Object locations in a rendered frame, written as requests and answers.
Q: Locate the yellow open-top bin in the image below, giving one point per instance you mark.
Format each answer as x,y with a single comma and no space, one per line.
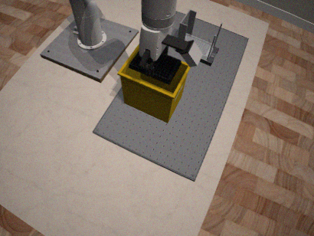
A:
153,97

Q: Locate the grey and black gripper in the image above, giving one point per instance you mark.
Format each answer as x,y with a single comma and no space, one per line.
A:
150,43

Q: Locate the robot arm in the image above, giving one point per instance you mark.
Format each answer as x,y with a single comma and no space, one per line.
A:
157,14

